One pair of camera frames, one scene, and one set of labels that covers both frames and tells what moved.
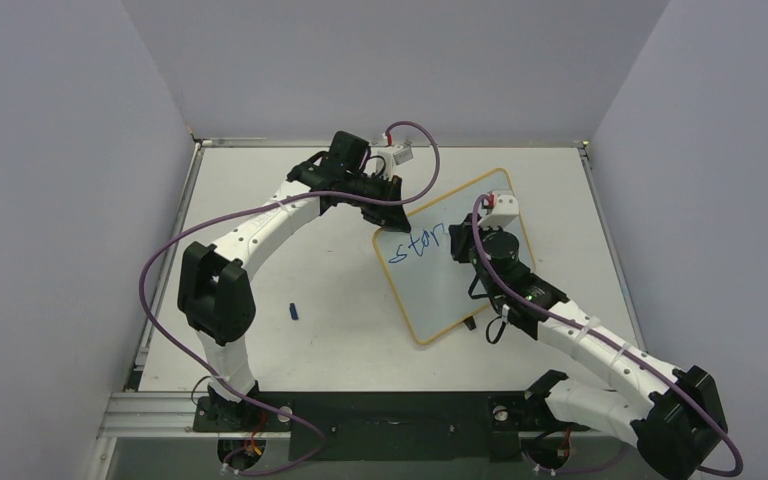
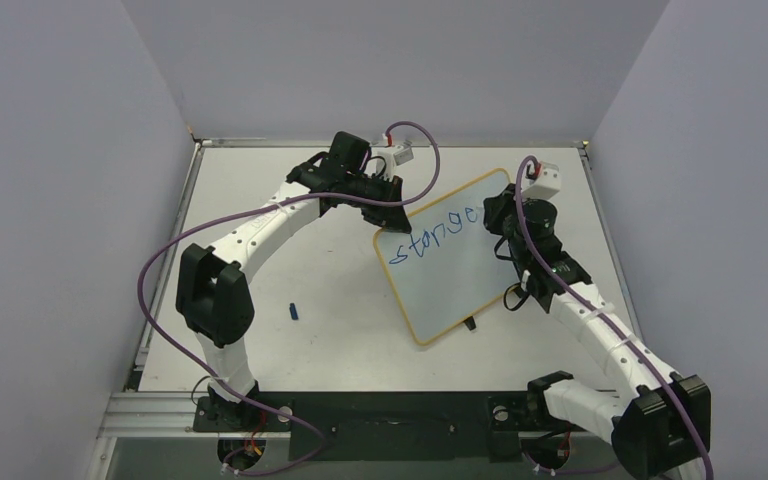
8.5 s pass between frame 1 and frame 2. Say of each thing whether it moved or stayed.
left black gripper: stayed
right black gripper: moved
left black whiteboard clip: stayed
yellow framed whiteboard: stayed
